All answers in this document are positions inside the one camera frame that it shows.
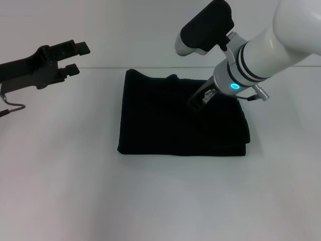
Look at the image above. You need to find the dark red cable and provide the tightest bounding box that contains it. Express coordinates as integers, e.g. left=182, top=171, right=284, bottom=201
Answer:
left=0, top=93, right=27, bottom=117

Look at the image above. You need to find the black t-shirt with FREE print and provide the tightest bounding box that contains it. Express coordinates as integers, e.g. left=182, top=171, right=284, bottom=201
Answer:
left=117, top=69, right=251, bottom=157

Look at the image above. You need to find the silver mount screw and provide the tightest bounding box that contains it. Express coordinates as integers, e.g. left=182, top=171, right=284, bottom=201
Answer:
left=201, top=88, right=216, bottom=104

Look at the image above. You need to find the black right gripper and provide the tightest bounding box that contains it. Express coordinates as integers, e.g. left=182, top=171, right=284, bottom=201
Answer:
left=187, top=78, right=219, bottom=113

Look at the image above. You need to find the thin grey wrist cable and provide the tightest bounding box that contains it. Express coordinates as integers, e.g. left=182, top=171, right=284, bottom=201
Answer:
left=235, top=93, right=257, bottom=102

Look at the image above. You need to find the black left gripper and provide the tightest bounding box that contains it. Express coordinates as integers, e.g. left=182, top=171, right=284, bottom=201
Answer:
left=0, top=39, right=91, bottom=97

